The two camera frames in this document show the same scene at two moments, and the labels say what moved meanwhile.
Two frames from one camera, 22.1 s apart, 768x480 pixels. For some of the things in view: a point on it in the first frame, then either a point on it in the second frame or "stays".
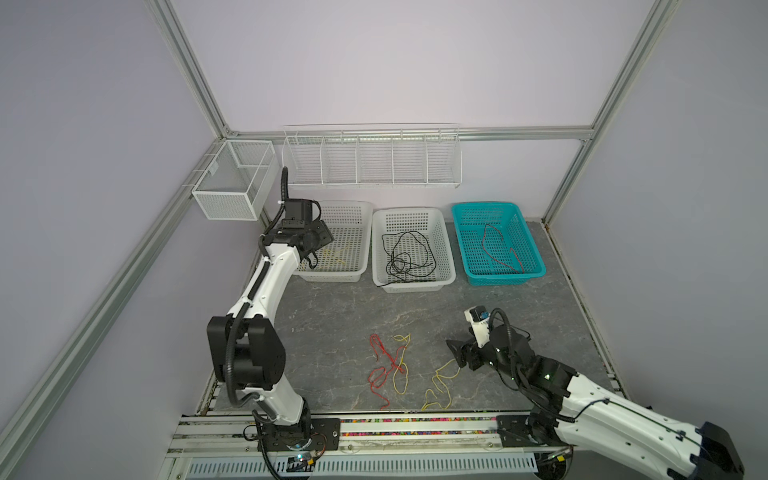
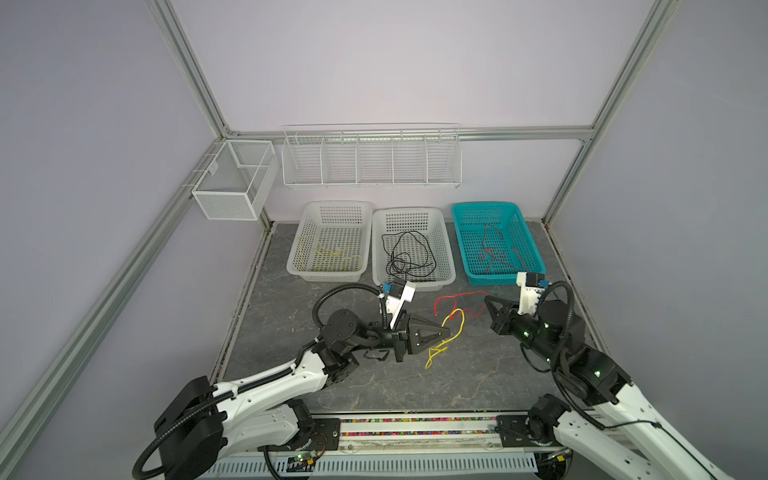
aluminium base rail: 232,437 stays
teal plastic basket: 496,244 stays
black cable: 410,255 stays
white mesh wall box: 239,181 stays
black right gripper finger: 462,360 to 501,327
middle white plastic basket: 411,251 stays
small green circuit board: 299,464 stays
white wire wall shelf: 373,155 stays
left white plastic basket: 348,255 stays
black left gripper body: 320,234 to 377,335
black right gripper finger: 462,349 to 497,307
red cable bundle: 378,376 to 455,304
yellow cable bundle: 402,338 to 441,347
